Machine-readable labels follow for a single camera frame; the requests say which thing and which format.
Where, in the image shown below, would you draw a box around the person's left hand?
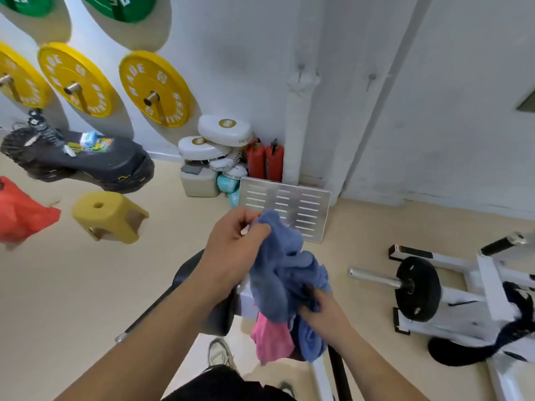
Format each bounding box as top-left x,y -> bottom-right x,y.
200,206 -> 273,299

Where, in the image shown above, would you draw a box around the person's right hand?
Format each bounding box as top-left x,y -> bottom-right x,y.
297,286 -> 356,356

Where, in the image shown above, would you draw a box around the blue towel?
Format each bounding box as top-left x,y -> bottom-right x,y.
250,209 -> 332,324
290,315 -> 328,363

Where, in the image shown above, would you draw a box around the person's right forearm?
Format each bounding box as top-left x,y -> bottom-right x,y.
330,329 -> 419,401

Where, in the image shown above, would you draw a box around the person's left forearm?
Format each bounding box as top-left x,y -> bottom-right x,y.
54,262 -> 235,401

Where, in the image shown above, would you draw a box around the person's black shorts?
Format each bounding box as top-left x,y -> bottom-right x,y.
160,365 -> 298,401

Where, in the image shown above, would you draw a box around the chrome plate sleeve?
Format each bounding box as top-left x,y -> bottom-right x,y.
347,267 -> 404,290

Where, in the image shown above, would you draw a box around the beige plastic container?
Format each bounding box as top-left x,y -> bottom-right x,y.
180,164 -> 221,199

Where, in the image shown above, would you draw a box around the red fire extinguisher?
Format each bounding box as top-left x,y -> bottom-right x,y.
245,137 -> 267,180
265,139 -> 285,183

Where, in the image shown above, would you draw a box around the silver slotted foot plate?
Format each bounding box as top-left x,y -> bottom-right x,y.
237,176 -> 332,243

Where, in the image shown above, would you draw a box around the black weight plate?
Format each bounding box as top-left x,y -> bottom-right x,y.
395,256 -> 442,323

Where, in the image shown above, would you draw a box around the yellow plastic stool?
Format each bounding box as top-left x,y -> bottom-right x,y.
71,191 -> 150,246

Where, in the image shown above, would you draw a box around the black aerobic step platform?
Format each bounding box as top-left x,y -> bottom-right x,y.
0,127 -> 155,195

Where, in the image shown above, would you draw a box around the colourful snack packet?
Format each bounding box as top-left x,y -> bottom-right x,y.
83,137 -> 114,153

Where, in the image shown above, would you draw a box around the yellow weight plate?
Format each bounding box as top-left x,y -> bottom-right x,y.
37,42 -> 114,119
118,50 -> 195,129
0,40 -> 53,110

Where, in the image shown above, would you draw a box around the orange plastic bag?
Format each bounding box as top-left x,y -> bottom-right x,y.
0,175 -> 62,249

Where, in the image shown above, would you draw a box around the clear water bottle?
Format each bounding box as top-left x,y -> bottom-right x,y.
27,108 -> 66,149

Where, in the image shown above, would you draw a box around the dark wicker basket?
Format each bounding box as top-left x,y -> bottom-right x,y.
0,128 -> 41,163

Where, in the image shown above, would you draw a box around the green weight plate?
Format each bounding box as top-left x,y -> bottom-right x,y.
0,0 -> 55,18
79,0 -> 159,25

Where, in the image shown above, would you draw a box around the black handle bar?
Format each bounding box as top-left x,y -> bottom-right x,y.
115,283 -> 181,344
327,345 -> 354,401

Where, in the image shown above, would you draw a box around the black strap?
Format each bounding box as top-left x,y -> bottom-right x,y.
428,281 -> 535,367

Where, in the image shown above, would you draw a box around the white weight machine frame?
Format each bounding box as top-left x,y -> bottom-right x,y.
387,231 -> 535,401

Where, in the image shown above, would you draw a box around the black handle grip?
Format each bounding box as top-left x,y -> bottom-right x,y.
480,231 -> 529,257

